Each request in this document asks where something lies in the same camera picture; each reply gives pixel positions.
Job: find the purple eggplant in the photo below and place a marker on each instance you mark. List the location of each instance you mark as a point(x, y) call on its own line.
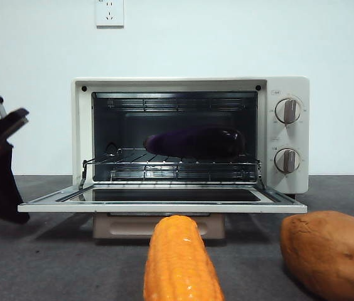
point(196, 141)

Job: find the cream Toshiba toaster oven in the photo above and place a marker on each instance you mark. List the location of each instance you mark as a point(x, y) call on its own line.
point(177, 83)

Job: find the oven timer knob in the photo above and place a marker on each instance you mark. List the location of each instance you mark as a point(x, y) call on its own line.
point(287, 160)

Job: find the oven temperature knob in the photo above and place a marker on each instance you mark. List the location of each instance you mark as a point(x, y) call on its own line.
point(287, 111)

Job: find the yellow corn cob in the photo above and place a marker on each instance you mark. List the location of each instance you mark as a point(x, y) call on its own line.
point(181, 263)

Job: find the orange-brown sweet potato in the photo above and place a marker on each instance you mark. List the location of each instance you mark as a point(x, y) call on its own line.
point(330, 254)

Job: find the white wall socket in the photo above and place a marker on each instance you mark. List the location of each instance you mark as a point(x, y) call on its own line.
point(110, 14)

